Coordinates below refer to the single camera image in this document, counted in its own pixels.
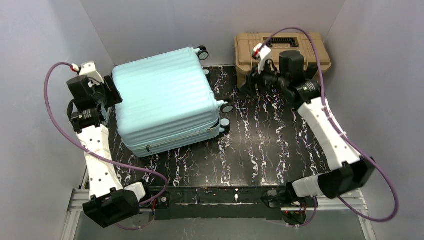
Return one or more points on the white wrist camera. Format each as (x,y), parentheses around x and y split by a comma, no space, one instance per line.
(262,55)
(89,69)

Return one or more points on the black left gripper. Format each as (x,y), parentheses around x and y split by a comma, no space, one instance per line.
(112,89)

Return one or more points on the tan plastic toolbox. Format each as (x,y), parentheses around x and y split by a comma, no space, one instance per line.
(282,42)

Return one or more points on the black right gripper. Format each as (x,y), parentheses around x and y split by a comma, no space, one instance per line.
(253,80)

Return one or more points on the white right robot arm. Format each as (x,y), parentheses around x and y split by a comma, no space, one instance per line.
(349,170)

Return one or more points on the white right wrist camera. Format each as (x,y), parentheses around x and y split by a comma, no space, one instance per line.
(262,55)

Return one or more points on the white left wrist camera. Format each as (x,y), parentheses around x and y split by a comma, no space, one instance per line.
(89,69)

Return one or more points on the light blue suitcase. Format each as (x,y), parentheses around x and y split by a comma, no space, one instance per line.
(167,103)

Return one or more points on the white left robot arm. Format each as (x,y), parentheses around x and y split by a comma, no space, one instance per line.
(109,201)

